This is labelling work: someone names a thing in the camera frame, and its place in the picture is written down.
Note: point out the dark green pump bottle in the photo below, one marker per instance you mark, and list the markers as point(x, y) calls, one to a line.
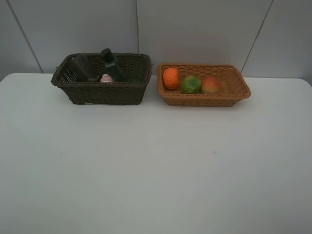
point(112, 66)

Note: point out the light orange wicker basket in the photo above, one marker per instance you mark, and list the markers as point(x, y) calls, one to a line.
point(233, 87)

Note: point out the orange toy tangerine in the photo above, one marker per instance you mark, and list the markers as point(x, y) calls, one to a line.
point(171, 79)

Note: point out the dark brown wicker basket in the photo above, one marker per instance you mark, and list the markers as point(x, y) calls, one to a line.
point(136, 67)

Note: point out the green toy fruit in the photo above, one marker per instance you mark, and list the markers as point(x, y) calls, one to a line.
point(191, 85)

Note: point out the red yellow toy peach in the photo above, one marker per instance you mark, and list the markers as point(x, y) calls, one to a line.
point(210, 85)

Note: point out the translucent purple plastic cup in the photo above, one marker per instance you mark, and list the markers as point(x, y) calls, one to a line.
point(83, 69)

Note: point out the pink detergent bottle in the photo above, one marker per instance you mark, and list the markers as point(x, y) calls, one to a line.
point(106, 78)

